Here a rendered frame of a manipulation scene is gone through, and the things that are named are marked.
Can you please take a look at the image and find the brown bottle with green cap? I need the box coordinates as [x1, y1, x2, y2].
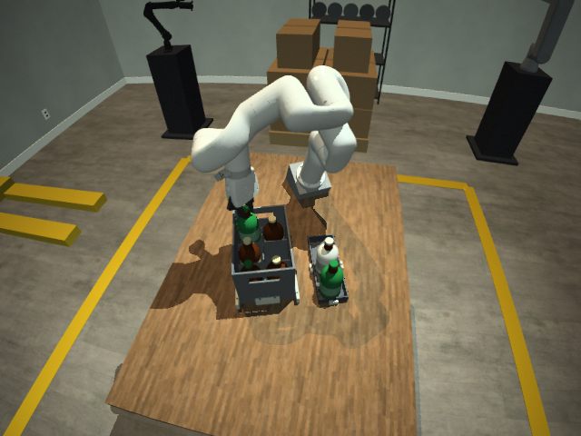
[240, 260, 263, 282]

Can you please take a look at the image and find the brown bottle with beige cap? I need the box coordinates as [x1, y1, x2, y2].
[263, 215, 284, 242]
[239, 237, 262, 264]

